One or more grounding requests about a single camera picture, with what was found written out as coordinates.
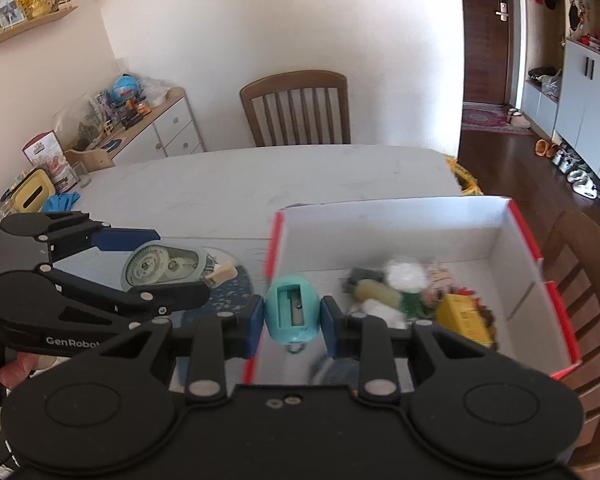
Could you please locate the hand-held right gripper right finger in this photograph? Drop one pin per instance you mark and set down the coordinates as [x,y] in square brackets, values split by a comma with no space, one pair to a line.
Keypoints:
[330,327]

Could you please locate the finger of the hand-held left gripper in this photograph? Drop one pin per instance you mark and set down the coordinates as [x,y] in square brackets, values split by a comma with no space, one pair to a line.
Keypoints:
[125,240]
[180,297]

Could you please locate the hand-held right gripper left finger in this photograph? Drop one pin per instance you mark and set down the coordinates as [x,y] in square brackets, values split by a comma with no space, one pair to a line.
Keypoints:
[255,325]

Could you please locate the teal pencil sharpener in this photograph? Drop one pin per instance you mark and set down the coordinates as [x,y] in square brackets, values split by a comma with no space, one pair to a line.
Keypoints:
[292,305]

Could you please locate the white printed plastic bag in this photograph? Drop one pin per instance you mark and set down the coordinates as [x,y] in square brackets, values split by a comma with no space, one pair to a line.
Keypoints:
[380,311]

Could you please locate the pale yellow oblong bar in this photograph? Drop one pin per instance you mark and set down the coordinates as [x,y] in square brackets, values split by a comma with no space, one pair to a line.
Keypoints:
[375,294]

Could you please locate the white tissue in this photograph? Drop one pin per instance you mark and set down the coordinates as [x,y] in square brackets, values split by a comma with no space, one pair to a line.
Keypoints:
[405,275]

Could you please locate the red cardboard box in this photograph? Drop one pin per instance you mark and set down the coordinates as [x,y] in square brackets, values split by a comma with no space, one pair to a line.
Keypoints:
[380,225]

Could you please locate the person's left hand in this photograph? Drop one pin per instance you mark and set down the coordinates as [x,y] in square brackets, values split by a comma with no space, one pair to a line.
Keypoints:
[15,372]

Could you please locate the round blue placemat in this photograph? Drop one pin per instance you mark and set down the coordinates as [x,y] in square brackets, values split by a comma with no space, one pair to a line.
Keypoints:
[235,295]

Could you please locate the blue gloves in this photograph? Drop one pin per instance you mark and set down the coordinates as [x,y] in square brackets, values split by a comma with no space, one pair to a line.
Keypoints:
[60,202]

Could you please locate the drinking glass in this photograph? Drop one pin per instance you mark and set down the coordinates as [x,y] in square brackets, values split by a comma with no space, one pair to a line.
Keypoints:
[83,176]

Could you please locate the wooden rack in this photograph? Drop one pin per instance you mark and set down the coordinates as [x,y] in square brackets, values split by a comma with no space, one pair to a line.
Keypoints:
[95,157]

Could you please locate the yellow tissue box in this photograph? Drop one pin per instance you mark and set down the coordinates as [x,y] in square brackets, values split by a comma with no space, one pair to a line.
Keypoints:
[30,192]

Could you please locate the red snack bag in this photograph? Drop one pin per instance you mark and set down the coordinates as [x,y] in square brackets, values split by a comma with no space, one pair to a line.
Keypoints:
[47,155]

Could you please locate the wrapped green plant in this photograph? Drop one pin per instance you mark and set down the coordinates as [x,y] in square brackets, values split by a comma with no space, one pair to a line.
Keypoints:
[89,125]

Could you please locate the white sideboard with clutter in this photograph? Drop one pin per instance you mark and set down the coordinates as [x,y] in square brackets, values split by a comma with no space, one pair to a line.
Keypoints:
[175,125]

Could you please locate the clear plastic bag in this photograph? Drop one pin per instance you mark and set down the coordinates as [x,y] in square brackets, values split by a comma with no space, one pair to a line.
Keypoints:
[155,91]

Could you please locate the yellow patterned cushion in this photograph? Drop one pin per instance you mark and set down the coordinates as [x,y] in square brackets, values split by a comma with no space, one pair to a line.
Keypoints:
[467,182]

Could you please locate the wooden chair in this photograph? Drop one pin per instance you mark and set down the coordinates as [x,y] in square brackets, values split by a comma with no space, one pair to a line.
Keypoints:
[590,270]
[295,82]

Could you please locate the photo card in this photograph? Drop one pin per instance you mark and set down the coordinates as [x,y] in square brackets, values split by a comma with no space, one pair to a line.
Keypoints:
[9,14]

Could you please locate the patterned rug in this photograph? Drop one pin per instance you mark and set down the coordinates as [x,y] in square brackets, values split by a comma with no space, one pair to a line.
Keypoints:
[485,119]

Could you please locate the orange slippers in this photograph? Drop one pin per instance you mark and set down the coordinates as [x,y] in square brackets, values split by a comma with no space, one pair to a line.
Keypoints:
[547,148]

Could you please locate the beige slippers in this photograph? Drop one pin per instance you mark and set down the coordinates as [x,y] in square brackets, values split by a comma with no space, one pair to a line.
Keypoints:
[519,117]

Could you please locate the white shoes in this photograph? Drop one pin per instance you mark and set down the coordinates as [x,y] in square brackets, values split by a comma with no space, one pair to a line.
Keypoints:
[584,183]

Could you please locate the grey sneakers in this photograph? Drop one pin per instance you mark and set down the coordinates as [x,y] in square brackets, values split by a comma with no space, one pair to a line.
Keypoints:
[570,159]

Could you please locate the brown door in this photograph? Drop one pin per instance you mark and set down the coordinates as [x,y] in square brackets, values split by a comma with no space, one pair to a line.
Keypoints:
[480,50]

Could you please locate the grey plastic bag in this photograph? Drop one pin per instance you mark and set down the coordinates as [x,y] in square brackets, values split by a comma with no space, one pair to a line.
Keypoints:
[551,85]

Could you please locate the white wooden cabinet unit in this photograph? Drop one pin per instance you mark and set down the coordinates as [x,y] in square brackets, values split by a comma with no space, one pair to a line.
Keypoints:
[595,110]

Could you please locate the door lock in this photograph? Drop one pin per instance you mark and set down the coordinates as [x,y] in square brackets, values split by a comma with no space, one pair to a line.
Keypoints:
[502,6]

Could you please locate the wooden wall shelf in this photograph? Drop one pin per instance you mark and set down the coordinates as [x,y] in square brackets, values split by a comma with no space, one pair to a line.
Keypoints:
[30,22]

